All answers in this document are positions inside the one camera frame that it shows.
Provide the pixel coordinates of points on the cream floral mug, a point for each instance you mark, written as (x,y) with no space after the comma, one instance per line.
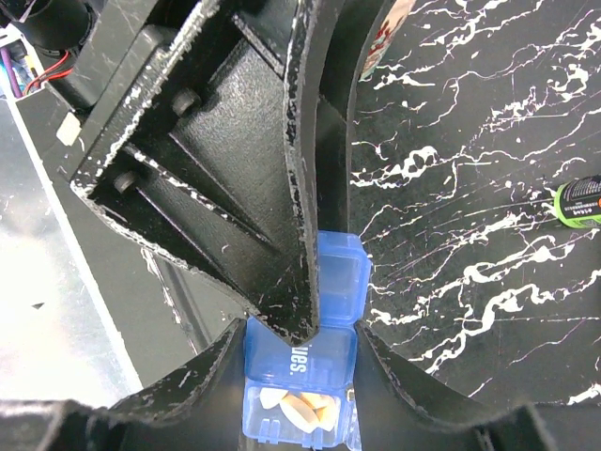
(385,35)

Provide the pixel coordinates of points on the blue pill organizer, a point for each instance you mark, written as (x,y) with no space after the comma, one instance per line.
(325,364)

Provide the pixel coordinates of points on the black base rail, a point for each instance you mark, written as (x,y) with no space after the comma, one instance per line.
(91,37)

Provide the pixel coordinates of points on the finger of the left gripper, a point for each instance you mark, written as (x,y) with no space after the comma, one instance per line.
(353,34)
(195,150)

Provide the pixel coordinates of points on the black marble mat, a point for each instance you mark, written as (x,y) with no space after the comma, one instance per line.
(476,114)

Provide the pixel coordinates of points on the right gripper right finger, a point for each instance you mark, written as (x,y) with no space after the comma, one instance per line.
(400,407)

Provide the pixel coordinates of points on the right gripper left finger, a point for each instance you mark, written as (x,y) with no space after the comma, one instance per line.
(198,406)

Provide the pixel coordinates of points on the green pill bottle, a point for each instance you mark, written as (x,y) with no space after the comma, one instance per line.
(578,203)

